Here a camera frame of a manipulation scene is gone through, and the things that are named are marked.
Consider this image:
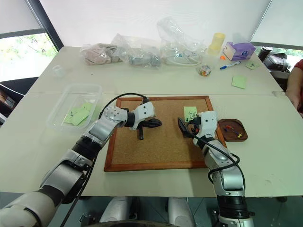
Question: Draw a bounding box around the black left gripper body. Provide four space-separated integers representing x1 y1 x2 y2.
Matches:
138 117 154 130

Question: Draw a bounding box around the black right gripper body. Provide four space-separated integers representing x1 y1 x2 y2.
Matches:
187 117 202 138

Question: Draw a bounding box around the green sticky note with writing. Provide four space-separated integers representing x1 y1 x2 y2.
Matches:
244 61 260 70
184 106 198 122

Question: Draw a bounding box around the brown wooden tray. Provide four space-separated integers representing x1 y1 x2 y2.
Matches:
217 119 249 142

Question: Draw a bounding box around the clear tub of colourful pushpins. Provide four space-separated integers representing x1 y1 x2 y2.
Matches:
197 63 215 78

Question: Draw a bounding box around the clear plastic box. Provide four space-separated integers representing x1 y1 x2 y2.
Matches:
46 83 103 132

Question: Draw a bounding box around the purple tissue box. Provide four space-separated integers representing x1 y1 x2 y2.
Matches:
223 41 256 61

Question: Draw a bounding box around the wood-framed cork board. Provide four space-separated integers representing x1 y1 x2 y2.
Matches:
103 95 228 173

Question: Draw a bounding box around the blue whiteboard marker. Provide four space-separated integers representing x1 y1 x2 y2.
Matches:
220 61 242 70

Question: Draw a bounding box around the plastic bag with grey items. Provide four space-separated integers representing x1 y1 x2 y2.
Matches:
111 33 163 68

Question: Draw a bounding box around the silver rounded robot leg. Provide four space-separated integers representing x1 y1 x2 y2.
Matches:
99 196 134 224
167 196 197 227

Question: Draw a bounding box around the yellow plastic cup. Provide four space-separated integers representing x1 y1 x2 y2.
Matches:
207 32 226 56

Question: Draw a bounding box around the plastic bag with beige cloth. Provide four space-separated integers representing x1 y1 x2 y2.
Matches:
79 43 124 65

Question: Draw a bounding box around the black rounded object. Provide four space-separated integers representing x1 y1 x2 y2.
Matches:
257 45 293 74

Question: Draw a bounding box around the small clear plastic cup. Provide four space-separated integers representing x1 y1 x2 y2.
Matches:
50 64 67 78

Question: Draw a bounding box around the dark shelf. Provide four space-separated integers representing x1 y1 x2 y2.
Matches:
0 82 26 126

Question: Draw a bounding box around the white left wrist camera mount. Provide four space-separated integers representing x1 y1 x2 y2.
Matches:
129 103 156 131

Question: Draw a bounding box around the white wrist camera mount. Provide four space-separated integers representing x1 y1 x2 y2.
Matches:
192 110 219 145
129 103 156 131

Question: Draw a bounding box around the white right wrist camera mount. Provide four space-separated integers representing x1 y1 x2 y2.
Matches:
192 110 219 145

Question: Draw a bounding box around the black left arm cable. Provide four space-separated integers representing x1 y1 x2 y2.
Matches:
61 93 149 227

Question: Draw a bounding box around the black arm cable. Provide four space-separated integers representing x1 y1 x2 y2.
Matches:
61 93 149 227
192 134 240 184

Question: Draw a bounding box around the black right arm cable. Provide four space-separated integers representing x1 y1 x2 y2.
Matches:
192 134 240 184

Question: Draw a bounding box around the clear plastic bag with cables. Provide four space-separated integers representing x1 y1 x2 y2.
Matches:
156 17 207 67

